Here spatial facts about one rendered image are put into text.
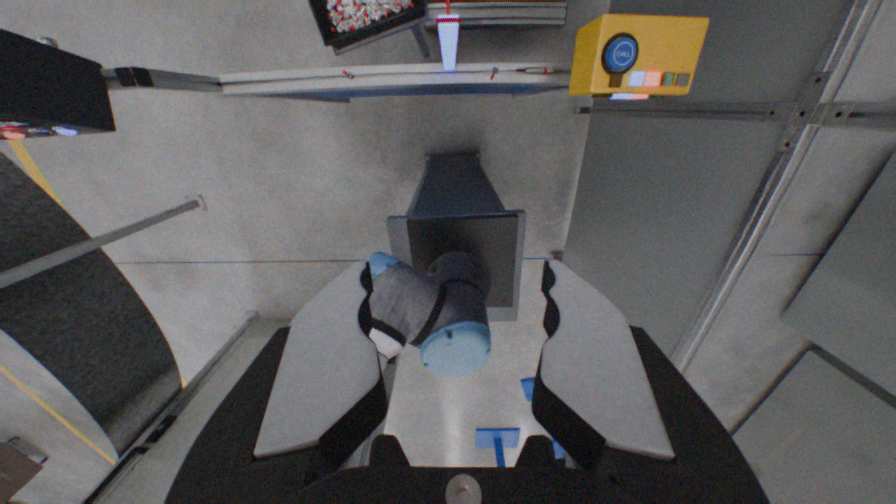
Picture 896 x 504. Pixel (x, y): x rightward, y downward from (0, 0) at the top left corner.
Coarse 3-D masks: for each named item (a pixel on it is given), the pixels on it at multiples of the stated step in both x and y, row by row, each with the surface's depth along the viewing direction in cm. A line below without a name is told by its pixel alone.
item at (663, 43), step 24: (600, 24) 36; (624, 24) 36; (648, 24) 36; (672, 24) 36; (696, 24) 36; (576, 48) 44; (600, 48) 37; (648, 48) 37; (672, 48) 37; (696, 48) 37; (576, 72) 44; (600, 72) 39; (624, 72) 38
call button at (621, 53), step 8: (616, 40) 37; (624, 40) 36; (632, 40) 36; (608, 48) 37; (616, 48) 36; (624, 48) 36; (632, 48) 36; (608, 56) 37; (616, 56) 37; (624, 56) 37; (632, 56) 37; (608, 64) 38; (616, 64) 37; (624, 64) 37
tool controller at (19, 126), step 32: (0, 32) 29; (0, 64) 30; (32, 64) 32; (64, 64) 36; (96, 64) 39; (0, 96) 30; (32, 96) 33; (64, 96) 36; (96, 96) 39; (0, 128) 35; (32, 128) 37; (96, 128) 40
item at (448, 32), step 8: (440, 24) 27; (448, 24) 27; (456, 24) 27; (440, 32) 29; (448, 32) 30; (456, 32) 30; (440, 40) 33; (448, 40) 33; (456, 40) 33; (448, 48) 37; (448, 56) 43; (448, 64) 50
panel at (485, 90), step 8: (400, 88) 85; (408, 88) 86; (416, 88) 86; (424, 88) 87; (432, 88) 88; (440, 88) 89; (448, 88) 89; (456, 88) 90; (464, 88) 90; (472, 88) 91; (480, 88) 91; (488, 88) 92; (496, 88) 92; (504, 88) 92; (512, 88) 93; (520, 88) 93; (528, 88) 93; (536, 88) 91; (320, 96) 103; (328, 96) 109; (336, 96) 111; (344, 96) 113; (352, 96) 115; (360, 96) 116; (368, 96) 118; (376, 96) 120; (384, 96) 122; (392, 96) 122; (400, 96) 122
